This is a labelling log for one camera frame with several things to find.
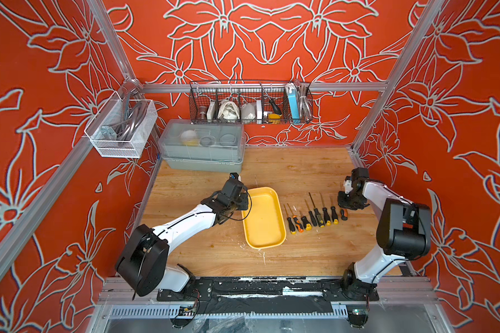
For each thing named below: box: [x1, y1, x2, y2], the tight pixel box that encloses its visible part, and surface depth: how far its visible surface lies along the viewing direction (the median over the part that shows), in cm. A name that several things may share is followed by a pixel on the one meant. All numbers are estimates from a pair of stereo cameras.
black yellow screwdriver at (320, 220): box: [308, 192, 325, 229], surface depth 91 cm
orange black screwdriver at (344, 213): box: [340, 208, 348, 221], surface depth 91 cm
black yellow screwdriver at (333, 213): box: [330, 194, 339, 225], surface depth 92 cm
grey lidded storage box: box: [158, 119, 247, 174], surface depth 102 cm
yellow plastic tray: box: [241, 186, 287, 250], surface depth 87 cm
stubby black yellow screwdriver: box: [298, 210, 313, 232], surface depth 89 cm
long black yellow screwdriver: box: [319, 191, 332, 227], surface depth 92 cm
